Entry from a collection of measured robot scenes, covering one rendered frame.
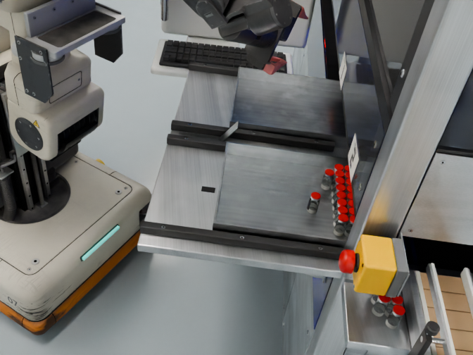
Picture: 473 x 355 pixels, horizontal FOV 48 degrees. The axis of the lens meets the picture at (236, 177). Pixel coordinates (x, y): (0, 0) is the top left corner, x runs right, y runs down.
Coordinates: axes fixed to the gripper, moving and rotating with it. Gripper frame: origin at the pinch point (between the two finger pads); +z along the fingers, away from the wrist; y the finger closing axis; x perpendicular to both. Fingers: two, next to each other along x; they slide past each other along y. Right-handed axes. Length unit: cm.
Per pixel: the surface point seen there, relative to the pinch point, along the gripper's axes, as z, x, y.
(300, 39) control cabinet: 63, 41, -10
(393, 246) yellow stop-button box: -7.6, -41.8, -18.7
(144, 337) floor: 26, 20, -117
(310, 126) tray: 26.0, 1.2, -20.9
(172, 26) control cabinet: 34, 70, -24
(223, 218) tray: -10.0, -10.6, -36.3
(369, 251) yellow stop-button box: -11.8, -40.0, -20.4
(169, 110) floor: 106, 125, -85
